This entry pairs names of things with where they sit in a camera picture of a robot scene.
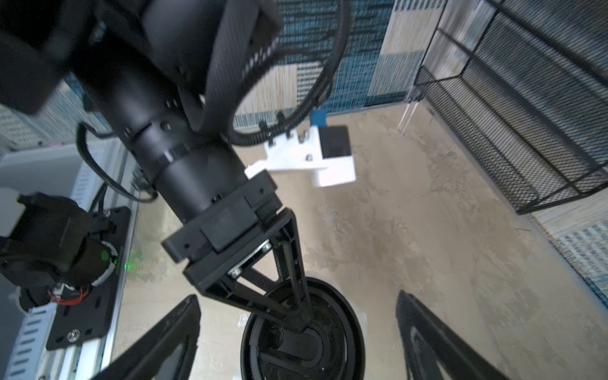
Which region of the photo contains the white leak-proof paper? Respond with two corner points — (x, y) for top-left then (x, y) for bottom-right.
(237, 271), (368, 338)

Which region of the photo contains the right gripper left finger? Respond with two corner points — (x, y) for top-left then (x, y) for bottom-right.
(95, 294), (201, 379)

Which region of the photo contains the black lid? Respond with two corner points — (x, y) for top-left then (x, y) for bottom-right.
(240, 277), (366, 379)

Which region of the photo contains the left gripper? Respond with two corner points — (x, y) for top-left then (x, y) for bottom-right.
(162, 170), (313, 333)

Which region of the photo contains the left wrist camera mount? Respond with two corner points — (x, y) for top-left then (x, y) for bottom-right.
(245, 109), (356, 188)

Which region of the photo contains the black wire shelf rack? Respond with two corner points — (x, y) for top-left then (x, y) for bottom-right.
(415, 1), (607, 215)

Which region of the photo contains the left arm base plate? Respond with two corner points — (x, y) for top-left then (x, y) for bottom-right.
(45, 207), (131, 351)

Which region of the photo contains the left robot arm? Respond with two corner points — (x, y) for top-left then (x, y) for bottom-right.
(1, 1), (351, 332)

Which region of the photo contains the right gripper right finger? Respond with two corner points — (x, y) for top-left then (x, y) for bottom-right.
(396, 291), (506, 379)

